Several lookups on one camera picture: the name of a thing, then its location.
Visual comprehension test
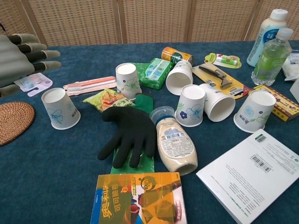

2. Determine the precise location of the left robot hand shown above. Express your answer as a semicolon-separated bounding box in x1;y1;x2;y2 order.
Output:
0;34;62;98

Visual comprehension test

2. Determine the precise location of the white paper cup blue flower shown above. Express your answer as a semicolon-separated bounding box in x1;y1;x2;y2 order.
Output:
174;84;206;128
41;87;81;131
198;83;236;123

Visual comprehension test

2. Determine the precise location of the white paper cup green flower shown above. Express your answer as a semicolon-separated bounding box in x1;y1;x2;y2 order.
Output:
234;90;277;134
165;60;194;96
115;63;142;99

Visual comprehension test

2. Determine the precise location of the pink toothbrush blister pack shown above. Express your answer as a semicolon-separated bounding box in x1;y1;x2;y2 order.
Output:
14;72;53;97

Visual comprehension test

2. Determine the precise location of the woven rattan coaster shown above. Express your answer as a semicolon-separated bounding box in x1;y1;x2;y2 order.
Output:
0;101;36;147

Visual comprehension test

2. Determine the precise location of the salmon toothbrush pack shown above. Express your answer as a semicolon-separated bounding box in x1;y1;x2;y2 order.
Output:
62;76;117;97

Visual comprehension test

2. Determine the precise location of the green snack packet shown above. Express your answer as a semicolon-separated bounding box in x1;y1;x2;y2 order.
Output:
83;88;136;114

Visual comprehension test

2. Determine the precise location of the dark green packet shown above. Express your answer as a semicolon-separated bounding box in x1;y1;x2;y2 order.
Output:
134;62;152;80

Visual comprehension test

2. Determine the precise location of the black work glove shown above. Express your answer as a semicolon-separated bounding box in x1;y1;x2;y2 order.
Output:
97;106;157;169

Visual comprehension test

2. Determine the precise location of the green glove card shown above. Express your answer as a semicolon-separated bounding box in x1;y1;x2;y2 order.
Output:
109;92;156;175

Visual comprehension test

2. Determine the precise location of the light green wipes pack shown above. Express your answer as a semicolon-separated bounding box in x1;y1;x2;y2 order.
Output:
139;57;174;90

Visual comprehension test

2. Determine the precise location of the woven folding screen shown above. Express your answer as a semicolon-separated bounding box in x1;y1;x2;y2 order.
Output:
0;0;299;48

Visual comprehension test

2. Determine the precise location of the orange drink can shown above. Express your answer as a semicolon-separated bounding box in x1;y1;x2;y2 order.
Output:
161;46;194;65

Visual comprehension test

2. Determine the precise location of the mayonnaise squeeze bottle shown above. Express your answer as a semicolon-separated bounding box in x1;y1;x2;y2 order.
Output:
149;105;199;176

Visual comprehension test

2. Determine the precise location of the orange snack box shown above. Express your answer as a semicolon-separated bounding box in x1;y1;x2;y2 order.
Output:
90;172;188;224

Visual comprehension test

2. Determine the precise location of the lip balm on green card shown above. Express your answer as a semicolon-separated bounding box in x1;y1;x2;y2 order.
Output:
205;52;242;69

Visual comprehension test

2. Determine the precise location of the razor on yellow card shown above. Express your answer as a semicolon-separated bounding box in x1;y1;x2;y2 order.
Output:
192;63;251;101

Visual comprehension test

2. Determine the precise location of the white milk drink bottle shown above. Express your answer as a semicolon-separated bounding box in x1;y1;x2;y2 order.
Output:
247;9;289;68

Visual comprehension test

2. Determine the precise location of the clear bottle green label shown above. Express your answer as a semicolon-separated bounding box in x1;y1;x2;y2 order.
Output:
251;28;294;86

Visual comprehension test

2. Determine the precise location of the white flat box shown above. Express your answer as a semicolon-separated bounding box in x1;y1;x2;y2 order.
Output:
195;128;299;224

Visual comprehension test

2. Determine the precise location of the red and yellow box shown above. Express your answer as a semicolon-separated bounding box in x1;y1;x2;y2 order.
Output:
251;84;299;123

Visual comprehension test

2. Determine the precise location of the white gauze pack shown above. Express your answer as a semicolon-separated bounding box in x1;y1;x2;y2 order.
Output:
281;50;299;81

